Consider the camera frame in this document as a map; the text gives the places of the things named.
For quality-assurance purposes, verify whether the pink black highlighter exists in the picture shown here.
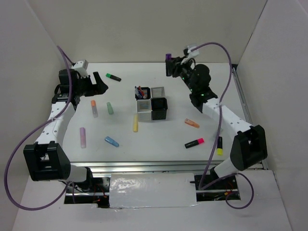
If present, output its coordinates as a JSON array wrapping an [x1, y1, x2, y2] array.
[[184, 138, 205, 149]]

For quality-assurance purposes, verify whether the aluminium rail frame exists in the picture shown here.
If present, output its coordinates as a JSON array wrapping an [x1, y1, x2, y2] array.
[[37, 63, 270, 174]]

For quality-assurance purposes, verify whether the yellow pastel highlighter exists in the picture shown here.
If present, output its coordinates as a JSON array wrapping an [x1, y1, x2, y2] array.
[[133, 114, 139, 132]]

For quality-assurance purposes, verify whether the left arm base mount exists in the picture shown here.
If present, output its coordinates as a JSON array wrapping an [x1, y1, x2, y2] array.
[[64, 167, 111, 208]]

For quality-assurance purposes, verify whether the green transparent correction tape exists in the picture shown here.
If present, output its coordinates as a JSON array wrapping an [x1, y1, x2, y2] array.
[[106, 102, 114, 115]]

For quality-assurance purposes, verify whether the pink pastel highlighter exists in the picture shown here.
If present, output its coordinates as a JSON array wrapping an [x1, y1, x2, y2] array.
[[79, 127, 86, 149]]

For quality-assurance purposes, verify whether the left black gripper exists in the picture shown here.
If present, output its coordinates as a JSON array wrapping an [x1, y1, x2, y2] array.
[[74, 72, 108, 97]]

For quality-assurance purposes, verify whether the white front-left pen holder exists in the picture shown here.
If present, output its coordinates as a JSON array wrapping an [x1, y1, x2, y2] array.
[[137, 99, 152, 122]]

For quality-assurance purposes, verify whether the orange transparent correction tape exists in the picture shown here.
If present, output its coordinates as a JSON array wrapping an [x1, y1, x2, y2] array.
[[184, 119, 200, 128]]

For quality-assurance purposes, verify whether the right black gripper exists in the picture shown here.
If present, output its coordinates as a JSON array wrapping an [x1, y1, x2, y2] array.
[[166, 56, 197, 92]]

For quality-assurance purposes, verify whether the black front-right pen holder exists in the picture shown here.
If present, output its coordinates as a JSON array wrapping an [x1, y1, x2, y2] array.
[[151, 97, 168, 120]]

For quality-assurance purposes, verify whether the yellow black highlighter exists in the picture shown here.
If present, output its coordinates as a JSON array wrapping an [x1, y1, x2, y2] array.
[[217, 136, 223, 156]]

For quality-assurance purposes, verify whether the black back-left pen holder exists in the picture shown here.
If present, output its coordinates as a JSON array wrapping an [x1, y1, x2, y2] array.
[[135, 87, 151, 100]]

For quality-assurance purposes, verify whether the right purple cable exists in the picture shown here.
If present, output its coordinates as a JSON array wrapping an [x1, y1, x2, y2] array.
[[190, 42, 255, 210]]

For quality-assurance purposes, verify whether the purple black highlighter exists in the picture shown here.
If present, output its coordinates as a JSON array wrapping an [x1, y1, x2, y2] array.
[[165, 53, 172, 61]]

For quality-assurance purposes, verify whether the red ballpoint pen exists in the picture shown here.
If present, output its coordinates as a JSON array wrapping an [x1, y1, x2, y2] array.
[[138, 86, 146, 99]]

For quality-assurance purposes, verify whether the purple cable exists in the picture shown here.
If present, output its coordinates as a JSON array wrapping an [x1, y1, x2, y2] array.
[[190, 42, 255, 210], [4, 45, 77, 211]]

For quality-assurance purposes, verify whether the green black highlighter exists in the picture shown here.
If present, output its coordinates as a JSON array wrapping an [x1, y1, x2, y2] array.
[[105, 73, 122, 82]]

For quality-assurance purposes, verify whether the white back-right pen holder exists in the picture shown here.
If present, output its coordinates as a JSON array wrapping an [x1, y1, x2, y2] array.
[[151, 87, 166, 99]]

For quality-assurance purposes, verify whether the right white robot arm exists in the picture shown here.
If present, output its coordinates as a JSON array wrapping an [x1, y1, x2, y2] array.
[[165, 53, 268, 189]]

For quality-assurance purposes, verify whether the red gel pen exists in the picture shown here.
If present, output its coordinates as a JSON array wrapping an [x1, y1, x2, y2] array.
[[137, 87, 144, 99]]

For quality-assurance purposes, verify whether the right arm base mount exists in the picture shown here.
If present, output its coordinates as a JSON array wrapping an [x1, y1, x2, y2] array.
[[190, 170, 240, 202]]

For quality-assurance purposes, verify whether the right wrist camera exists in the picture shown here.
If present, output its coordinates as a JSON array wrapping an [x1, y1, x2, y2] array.
[[181, 44, 200, 64]]

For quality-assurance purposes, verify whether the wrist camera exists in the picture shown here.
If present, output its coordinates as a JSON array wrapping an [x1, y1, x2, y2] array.
[[181, 44, 200, 64], [72, 60, 89, 78]]

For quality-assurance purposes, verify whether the orange capped clear highlighter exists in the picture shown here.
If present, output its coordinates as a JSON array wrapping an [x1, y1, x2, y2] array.
[[91, 100, 98, 118]]

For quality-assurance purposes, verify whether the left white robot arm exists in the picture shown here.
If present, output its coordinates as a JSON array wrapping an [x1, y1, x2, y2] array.
[[23, 69, 108, 192]]

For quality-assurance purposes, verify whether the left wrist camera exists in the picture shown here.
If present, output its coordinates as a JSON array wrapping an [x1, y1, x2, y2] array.
[[72, 60, 89, 78]]

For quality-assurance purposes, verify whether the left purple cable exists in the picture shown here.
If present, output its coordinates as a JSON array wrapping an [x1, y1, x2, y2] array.
[[4, 45, 77, 211]]

